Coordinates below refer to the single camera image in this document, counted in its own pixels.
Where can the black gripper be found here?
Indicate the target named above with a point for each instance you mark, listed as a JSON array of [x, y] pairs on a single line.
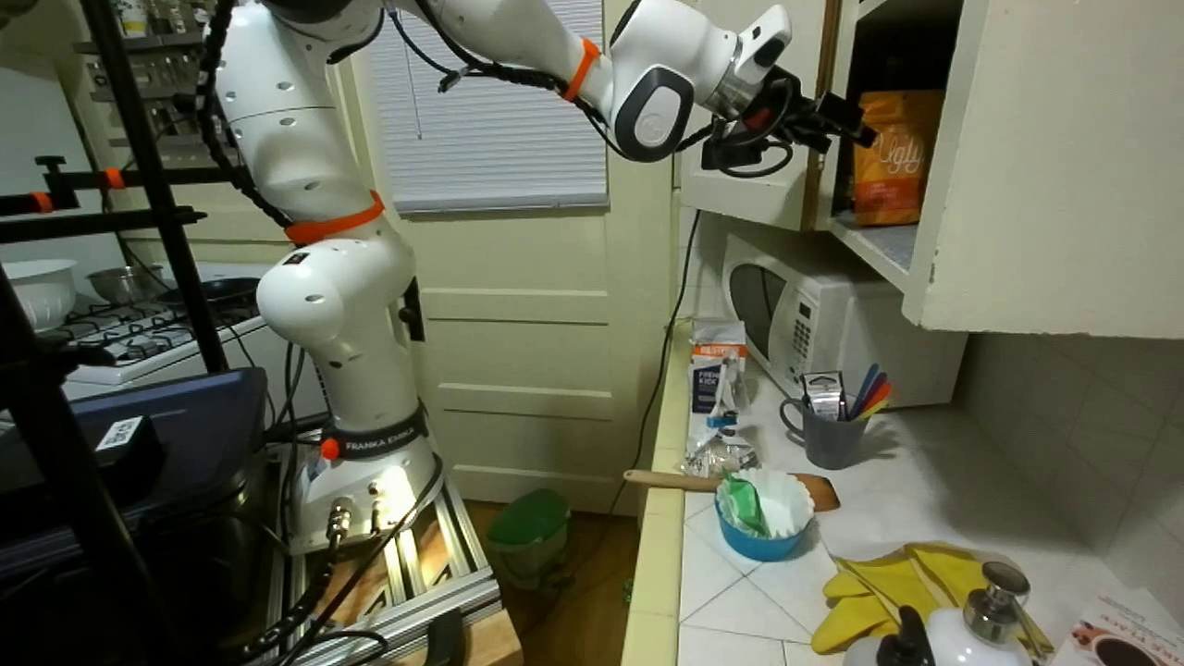
[[788, 111]]

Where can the orange packet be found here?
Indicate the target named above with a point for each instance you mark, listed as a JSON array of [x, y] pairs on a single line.
[[899, 170]]

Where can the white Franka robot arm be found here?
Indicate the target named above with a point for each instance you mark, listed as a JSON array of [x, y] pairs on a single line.
[[333, 307]]

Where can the closed cream cabinet door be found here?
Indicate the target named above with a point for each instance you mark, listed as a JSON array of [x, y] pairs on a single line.
[[743, 198]]

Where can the white microwave oven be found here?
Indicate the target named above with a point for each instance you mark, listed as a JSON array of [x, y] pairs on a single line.
[[837, 328]]

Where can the open cream cabinet door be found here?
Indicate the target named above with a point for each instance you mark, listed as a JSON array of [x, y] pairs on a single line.
[[1061, 159]]

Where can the purple marker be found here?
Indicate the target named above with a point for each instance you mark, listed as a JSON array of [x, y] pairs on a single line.
[[868, 383]]

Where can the orange marker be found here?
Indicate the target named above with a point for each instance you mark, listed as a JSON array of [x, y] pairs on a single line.
[[877, 397]]

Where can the small printed paper bag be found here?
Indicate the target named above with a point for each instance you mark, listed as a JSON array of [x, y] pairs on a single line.
[[719, 375]]

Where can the grey mug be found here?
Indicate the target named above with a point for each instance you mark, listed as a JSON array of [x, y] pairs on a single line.
[[833, 442]]

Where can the clear plastic bag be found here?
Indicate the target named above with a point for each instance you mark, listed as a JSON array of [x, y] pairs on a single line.
[[724, 454]]

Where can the large white window blind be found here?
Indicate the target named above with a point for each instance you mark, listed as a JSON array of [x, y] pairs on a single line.
[[495, 159]]

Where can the green sponge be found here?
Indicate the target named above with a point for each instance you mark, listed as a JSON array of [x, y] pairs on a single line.
[[746, 505]]

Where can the wooden spatula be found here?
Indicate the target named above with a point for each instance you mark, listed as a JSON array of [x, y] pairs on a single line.
[[672, 478]]

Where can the cream panel door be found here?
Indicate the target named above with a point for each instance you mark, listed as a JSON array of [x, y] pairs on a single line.
[[530, 370]]

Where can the blue bowl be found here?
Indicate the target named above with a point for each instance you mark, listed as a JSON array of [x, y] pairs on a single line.
[[765, 542]]

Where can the green bucket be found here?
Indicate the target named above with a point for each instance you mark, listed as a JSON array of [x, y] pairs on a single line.
[[530, 524]]

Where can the paper with coffee print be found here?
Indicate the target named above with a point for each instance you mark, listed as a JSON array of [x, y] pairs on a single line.
[[1113, 634]]

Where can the black metal stand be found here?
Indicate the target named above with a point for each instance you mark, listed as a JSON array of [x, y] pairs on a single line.
[[170, 235]]

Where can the white gas stove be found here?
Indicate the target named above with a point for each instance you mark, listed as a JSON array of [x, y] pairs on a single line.
[[170, 339]]

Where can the blue box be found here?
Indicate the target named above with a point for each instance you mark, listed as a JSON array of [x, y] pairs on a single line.
[[197, 426]]

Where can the black device white label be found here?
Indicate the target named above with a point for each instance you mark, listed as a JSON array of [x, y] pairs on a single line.
[[125, 444]]

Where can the white bowl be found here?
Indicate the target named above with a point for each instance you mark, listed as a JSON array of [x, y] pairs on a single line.
[[38, 294]]

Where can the cream wall cabinet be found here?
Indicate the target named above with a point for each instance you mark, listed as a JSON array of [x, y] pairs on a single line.
[[889, 253]]

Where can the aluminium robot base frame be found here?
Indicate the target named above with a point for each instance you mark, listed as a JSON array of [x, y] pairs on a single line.
[[432, 577]]

